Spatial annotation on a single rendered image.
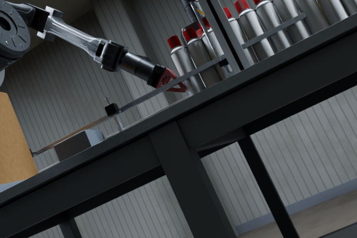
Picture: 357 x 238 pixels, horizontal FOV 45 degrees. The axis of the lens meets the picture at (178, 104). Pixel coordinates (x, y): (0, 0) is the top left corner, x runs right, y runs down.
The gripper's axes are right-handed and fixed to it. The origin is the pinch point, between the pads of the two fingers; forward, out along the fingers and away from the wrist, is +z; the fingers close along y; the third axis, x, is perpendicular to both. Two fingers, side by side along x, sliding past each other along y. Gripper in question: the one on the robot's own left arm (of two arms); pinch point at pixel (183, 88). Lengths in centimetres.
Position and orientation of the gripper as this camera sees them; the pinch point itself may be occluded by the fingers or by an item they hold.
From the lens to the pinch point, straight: 124.2
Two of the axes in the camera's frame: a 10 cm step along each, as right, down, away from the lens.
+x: -4.4, 9.0, 0.6
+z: 8.7, 4.4, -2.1
